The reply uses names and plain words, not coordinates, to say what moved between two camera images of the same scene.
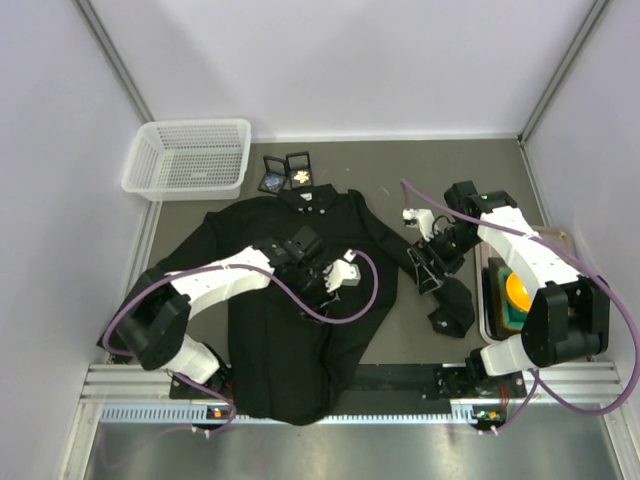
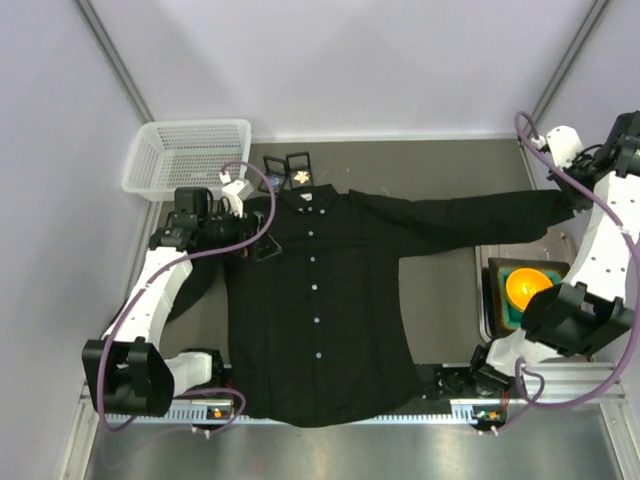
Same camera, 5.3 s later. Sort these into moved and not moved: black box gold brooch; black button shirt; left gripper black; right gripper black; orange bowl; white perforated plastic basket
Moved: left gripper black; right gripper black; black button shirt
Not moved: orange bowl; black box gold brooch; white perforated plastic basket
